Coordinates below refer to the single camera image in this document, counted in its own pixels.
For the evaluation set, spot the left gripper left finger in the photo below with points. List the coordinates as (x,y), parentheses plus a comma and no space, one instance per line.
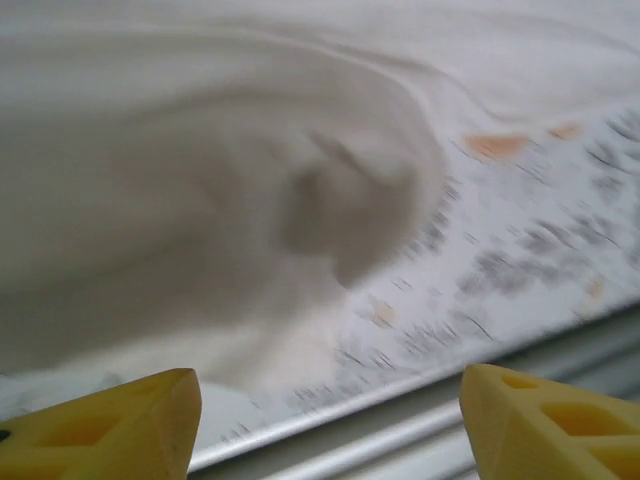
(100,430)

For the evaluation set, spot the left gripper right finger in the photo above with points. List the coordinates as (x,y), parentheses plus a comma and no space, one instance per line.
(550,430)

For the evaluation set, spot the white t-shirt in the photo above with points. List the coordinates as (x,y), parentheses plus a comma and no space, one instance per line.
(175,175)

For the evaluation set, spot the floral table cover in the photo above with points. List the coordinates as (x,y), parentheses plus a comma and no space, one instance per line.
(525,225)

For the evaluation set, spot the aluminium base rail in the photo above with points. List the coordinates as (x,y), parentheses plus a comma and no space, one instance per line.
(450,430)

